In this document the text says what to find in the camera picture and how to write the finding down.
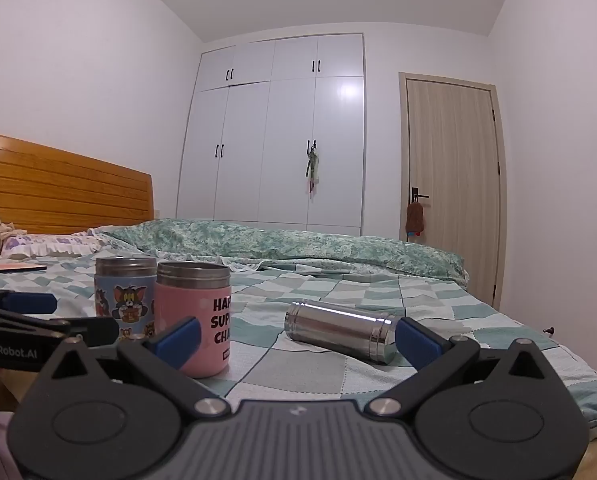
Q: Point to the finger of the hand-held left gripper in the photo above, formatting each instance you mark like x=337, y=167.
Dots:
x=28, y=303
x=91, y=331

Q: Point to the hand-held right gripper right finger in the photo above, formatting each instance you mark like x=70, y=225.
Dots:
x=419, y=344

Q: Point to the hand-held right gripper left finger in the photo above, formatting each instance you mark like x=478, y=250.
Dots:
x=174, y=341

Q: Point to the stainless steel cup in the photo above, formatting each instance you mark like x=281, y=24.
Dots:
x=338, y=329

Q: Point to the pink steel-rimmed cup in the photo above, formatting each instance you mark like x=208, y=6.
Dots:
x=203, y=305

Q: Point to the blue cartoon cup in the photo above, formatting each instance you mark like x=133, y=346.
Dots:
x=124, y=296

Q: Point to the flat dark tablet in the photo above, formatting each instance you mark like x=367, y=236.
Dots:
x=13, y=266

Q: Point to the ruffled floral pillow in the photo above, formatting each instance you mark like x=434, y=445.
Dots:
x=53, y=246

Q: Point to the bed with checkered sheet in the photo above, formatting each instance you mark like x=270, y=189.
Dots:
x=328, y=375

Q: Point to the wooden headboard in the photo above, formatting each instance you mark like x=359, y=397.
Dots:
x=58, y=185

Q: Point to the green floral quilt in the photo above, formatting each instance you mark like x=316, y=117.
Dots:
x=278, y=245

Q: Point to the light wooden door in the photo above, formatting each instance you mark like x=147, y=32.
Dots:
x=453, y=185

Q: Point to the hanging green pink ornament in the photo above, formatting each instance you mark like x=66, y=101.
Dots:
x=312, y=165

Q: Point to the white wardrobe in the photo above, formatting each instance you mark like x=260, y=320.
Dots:
x=278, y=150

